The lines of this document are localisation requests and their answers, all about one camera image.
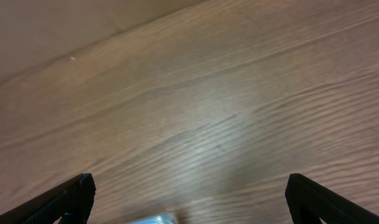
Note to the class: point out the clear plastic container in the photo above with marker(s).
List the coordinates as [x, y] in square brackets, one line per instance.
[161, 218]

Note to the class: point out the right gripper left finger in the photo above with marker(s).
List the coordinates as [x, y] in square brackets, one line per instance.
[69, 202]

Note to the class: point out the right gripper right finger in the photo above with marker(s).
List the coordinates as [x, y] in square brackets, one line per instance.
[312, 203]

